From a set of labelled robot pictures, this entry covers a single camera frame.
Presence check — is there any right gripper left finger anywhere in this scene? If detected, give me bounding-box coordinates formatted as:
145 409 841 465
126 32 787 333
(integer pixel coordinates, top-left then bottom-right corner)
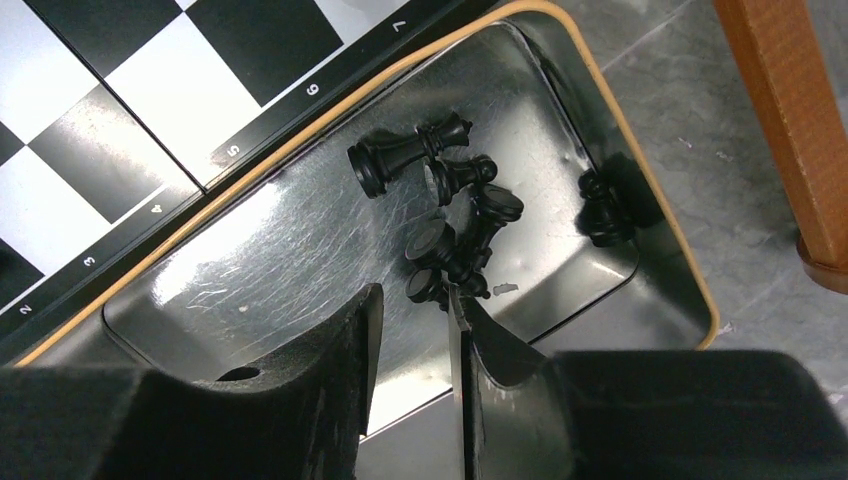
1 283 384 479

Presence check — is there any black chess piece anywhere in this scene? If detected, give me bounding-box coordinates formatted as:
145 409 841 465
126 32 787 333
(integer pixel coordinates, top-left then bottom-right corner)
464 183 525 270
405 268 449 312
428 155 498 206
575 170 635 248
404 219 491 299

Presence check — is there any black chess piece in tin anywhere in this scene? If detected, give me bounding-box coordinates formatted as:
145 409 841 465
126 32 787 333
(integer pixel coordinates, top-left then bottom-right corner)
575 170 635 248
464 183 525 270
404 219 491 299
428 155 498 206

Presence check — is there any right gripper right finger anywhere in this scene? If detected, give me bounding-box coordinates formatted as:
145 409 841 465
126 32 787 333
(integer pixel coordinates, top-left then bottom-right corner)
448 289 847 479

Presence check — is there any orange wooden shelf rack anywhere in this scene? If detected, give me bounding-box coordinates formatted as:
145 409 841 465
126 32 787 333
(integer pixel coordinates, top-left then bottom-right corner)
714 0 847 293

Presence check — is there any black and white chessboard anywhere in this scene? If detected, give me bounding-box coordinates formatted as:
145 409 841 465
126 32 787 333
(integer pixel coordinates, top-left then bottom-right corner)
1 1 488 354

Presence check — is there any black queen piece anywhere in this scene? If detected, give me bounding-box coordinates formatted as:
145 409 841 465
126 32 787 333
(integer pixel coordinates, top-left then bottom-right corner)
347 112 473 199

